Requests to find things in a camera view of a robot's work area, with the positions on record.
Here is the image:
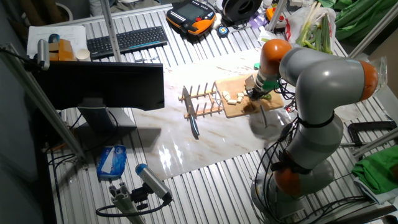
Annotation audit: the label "black camera cable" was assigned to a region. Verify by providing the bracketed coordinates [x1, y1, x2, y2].
[95, 198, 170, 218]

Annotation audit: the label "wooden cutting board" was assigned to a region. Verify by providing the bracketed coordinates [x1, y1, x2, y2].
[214, 73, 285, 119]

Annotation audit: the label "steel cleaver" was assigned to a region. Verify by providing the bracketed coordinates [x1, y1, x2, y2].
[244, 73, 269, 129]

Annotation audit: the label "silver camera with blue end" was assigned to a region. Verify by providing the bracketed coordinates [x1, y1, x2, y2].
[135, 163, 174, 202]

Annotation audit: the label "wooden peg rack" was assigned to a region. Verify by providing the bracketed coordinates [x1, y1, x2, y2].
[178, 82, 224, 120]

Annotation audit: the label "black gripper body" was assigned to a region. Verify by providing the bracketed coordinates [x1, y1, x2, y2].
[248, 86, 269, 101]

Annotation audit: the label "green folded cloth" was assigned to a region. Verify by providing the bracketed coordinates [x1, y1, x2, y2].
[351, 146, 398, 195]

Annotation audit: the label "small white rounded object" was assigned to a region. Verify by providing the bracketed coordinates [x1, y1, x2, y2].
[213, 12, 223, 30]

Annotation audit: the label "orange black teach pendant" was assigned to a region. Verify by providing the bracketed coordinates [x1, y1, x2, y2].
[165, 0, 217, 36]

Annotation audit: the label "slanted aluminium frame bar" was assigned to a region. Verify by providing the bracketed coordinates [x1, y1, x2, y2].
[348, 1, 398, 68]
[0, 43, 86, 161]
[353, 127, 398, 158]

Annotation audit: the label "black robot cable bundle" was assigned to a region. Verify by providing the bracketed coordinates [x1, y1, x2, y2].
[251, 77, 371, 224]

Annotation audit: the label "white plastic bag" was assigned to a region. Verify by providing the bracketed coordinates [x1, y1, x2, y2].
[284, 6, 336, 52]

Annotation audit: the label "white paper cup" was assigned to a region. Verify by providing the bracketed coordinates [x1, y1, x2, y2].
[75, 48, 91, 62]

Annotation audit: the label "black keyboard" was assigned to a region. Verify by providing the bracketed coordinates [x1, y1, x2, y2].
[86, 26, 169, 60]

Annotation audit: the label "round blue black tape measure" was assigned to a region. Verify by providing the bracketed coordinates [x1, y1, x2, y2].
[216, 26, 230, 39]

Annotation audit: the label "black computer monitor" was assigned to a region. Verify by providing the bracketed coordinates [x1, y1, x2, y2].
[32, 60, 165, 133]

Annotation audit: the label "black round spool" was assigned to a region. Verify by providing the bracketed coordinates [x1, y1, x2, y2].
[221, 0, 264, 23]

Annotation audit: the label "marble pattern table mat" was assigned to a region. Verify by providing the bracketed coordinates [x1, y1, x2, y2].
[132, 58, 363, 181]

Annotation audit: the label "thin aluminium frame post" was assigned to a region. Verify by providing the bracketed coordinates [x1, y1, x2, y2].
[266, 0, 289, 32]

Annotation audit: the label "white plastic sheet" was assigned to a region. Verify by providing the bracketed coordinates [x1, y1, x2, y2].
[257, 28, 280, 44]

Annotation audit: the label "white paper sheets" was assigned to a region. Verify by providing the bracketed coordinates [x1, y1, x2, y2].
[26, 24, 88, 58]

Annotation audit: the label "clear bag of yellow fruit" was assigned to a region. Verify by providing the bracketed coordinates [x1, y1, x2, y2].
[369, 57, 389, 94]

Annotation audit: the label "upright aluminium frame post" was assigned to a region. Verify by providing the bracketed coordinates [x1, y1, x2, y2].
[99, 0, 123, 63]

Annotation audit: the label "green wrist mount plate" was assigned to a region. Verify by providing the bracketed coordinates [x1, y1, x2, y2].
[253, 62, 280, 91]

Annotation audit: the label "blue tissue pack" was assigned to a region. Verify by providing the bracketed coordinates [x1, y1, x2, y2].
[96, 144, 127, 182]

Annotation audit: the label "black metal clamp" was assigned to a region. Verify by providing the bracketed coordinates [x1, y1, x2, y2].
[336, 120, 398, 149]

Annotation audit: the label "pointed steel kitchen knife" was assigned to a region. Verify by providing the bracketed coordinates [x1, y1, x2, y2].
[182, 86, 201, 137]

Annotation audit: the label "orange cardboard box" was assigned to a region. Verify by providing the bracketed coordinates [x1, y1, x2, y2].
[48, 39, 77, 62]

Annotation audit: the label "purple plastic bag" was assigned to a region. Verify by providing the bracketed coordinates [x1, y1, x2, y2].
[248, 12, 266, 29]

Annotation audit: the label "green fabric bag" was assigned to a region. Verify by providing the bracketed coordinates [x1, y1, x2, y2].
[317, 0, 398, 41]

